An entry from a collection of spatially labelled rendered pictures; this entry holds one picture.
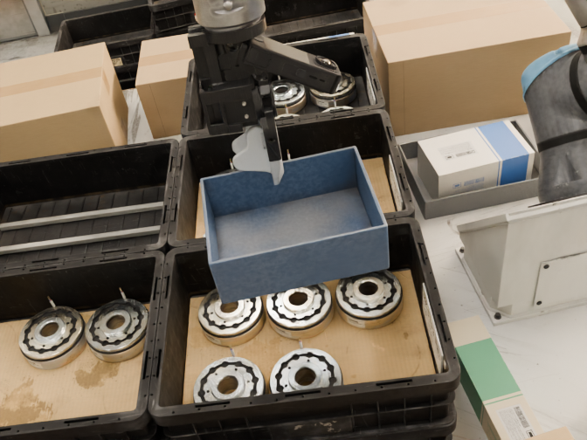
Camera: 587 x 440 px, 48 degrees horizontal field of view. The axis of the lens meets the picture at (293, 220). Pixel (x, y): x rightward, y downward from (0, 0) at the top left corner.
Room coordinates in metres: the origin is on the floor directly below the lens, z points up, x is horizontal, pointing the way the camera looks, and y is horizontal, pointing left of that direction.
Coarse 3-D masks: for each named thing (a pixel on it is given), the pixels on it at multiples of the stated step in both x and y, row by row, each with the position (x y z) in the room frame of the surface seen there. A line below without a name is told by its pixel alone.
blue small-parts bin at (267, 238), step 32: (288, 160) 0.65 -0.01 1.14; (320, 160) 0.65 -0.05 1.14; (352, 160) 0.65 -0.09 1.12; (224, 192) 0.64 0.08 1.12; (256, 192) 0.65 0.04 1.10; (288, 192) 0.65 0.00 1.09; (320, 192) 0.65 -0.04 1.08; (352, 192) 0.64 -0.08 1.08; (224, 224) 0.63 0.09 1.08; (256, 224) 0.62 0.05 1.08; (288, 224) 0.60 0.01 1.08; (320, 224) 0.59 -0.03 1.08; (352, 224) 0.58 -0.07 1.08; (384, 224) 0.51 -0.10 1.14; (224, 256) 0.57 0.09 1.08; (256, 256) 0.50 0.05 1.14; (288, 256) 0.50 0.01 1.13; (320, 256) 0.50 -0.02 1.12; (352, 256) 0.50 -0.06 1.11; (384, 256) 0.51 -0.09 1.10; (224, 288) 0.50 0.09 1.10; (256, 288) 0.50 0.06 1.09; (288, 288) 0.50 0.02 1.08
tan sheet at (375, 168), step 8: (368, 160) 1.01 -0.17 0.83; (376, 160) 1.00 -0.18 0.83; (368, 168) 0.98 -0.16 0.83; (376, 168) 0.97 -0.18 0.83; (384, 168) 0.97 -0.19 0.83; (376, 176) 0.95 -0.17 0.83; (384, 176) 0.95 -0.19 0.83; (200, 184) 1.02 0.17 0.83; (376, 184) 0.93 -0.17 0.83; (384, 184) 0.93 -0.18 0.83; (200, 192) 1.00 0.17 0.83; (376, 192) 0.91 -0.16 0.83; (384, 192) 0.90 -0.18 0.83; (200, 200) 0.98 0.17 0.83; (384, 200) 0.88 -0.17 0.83; (392, 200) 0.88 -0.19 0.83; (200, 208) 0.95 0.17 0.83; (384, 208) 0.86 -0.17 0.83; (392, 208) 0.86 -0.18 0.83; (200, 216) 0.93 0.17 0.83; (200, 224) 0.91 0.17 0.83; (200, 232) 0.89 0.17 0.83
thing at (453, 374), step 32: (416, 224) 0.71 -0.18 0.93; (160, 320) 0.61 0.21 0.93; (160, 352) 0.57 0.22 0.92; (448, 352) 0.47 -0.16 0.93; (160, 384) 0.50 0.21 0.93; (352, 384) 0.45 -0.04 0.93; (384, 384) 0.45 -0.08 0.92; (416, 384) 0.44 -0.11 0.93; (448, 384) 0.43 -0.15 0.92; (160, 416) 0.46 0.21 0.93; (192, 416) 0.45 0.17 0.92; (224, 416) 0.45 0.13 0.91
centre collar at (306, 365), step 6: (294, 366) 0.54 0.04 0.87; (300, 366) 0.54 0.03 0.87; (306, 366) 0.53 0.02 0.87; (312, 366) 0.53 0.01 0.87; (294, 372) 0.53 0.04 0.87; (318, 372) 0.52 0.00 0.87; (288, 378) 0.52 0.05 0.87; (294, 378) 0.52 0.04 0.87; (318, 378) 0.51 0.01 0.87; (294, 384) 0.51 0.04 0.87; (312, 384) 0.50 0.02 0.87; (318, 384) 0.50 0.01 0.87; (294, 390) 0.50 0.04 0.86
